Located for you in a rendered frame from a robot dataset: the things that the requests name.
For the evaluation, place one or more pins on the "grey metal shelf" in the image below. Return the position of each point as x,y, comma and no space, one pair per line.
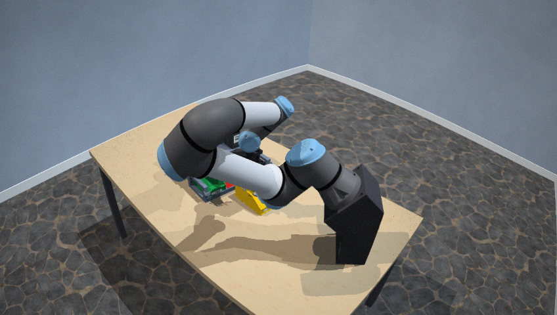
229,187

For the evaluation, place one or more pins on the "green bin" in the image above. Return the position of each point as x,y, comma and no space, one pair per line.
214,185

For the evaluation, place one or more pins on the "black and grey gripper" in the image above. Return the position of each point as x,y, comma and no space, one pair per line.
255,156

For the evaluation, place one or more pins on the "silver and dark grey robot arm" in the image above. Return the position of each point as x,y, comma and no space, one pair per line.
191,150

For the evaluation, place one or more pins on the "yellow bin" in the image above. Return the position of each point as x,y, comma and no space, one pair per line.
250,200

